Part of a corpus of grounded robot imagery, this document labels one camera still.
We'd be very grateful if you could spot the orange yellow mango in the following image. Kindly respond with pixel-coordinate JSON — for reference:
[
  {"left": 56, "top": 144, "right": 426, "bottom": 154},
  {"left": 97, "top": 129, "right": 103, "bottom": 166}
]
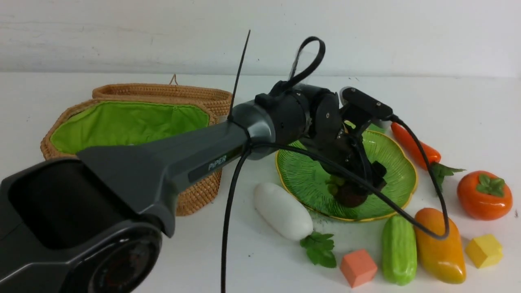
[{"left": 414, "top": 208, "right": 466, "bottom": 284}]

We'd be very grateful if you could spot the yellow foam cube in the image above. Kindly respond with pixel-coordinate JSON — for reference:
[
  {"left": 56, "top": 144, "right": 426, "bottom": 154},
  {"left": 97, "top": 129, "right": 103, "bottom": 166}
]
[{"left": 465, "top": 234, "right": 503, "bottom": 269}]

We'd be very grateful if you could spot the woven wicker basket lid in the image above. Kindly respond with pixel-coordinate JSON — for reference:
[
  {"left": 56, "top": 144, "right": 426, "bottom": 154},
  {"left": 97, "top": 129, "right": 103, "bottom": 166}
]
[{"left": 92, "top": 83, "right": 232, "bottom": 116}]

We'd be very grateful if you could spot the black cable tie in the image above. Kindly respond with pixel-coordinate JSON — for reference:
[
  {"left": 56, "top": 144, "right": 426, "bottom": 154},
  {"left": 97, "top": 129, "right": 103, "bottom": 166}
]
[{"left": 227, "top": 29, "right": 251, "bottom": 121}]

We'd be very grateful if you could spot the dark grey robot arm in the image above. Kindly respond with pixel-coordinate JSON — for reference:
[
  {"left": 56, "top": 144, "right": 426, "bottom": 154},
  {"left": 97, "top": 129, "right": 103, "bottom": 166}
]
[{"left": 0, "top": 81, "right": 394, "bottom": 293}]

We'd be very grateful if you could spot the green foam cube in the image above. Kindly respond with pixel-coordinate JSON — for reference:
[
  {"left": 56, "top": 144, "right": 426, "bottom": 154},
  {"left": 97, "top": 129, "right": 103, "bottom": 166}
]
[{"left": 366, "top": 124, "right": 387, "bottom": 134}]

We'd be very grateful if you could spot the light green cucumber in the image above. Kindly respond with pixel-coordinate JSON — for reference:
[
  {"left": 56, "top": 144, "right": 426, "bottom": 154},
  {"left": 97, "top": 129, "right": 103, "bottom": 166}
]
[{"left": 381, "top": 215, "right": 417, "bottom": 286}]

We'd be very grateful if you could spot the white radish with leaves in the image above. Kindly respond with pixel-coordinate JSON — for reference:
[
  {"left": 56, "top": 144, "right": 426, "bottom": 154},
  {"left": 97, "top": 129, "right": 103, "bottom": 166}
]
[{"left": 254, "top": 182, "right": 337, "bottom": 268}]

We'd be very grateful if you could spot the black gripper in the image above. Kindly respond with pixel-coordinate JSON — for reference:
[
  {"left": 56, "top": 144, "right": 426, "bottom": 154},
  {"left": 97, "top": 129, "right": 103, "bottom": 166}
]
[{"left": 301, "top": 118, "right": 387, "bottom": 195}]

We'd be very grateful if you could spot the orange carrot green top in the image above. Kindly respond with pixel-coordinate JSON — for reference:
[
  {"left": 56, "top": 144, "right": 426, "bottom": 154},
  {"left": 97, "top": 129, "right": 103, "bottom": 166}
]
[{"left": 391, "top": 122, "right": 465, "bottom": 191}]

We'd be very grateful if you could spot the orange persimmon green calyx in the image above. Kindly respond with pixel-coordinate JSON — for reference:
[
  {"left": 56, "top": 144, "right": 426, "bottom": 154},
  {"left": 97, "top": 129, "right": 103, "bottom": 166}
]
[{"left": 457, "top": 171, "right": 513, "bottom": 221}]

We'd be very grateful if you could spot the woven wicker basket green lining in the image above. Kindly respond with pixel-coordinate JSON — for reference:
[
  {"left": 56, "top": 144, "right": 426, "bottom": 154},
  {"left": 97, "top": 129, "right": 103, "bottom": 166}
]
[{"left": 40, "top": 97, "right": 219, "bottom": 160}]

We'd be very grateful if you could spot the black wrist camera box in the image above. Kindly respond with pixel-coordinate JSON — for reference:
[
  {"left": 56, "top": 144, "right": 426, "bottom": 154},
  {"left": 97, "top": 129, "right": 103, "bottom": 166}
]
[{"left": 339, "top": 87, "right": 394, "bottom": 121}]

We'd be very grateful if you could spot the orange foam cube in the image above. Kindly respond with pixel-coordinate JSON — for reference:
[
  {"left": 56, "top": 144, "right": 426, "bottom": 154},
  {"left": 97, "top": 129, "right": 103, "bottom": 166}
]
[{"left": 340, "top": 249, "right": 378, "bottom": 288}]

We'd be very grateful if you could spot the dark purple mangosteen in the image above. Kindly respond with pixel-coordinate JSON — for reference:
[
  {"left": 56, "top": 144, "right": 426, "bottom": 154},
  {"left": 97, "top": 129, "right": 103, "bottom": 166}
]
[{"left": 326, "top": 175, "right": 368, "bottom": 208}]

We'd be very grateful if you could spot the green leaf-shaped glass plate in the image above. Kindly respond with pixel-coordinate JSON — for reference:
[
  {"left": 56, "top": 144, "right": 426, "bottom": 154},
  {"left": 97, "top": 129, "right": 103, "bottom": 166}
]
[{"left": 275, "top": 131, "right": 418, "bottom": 221}]

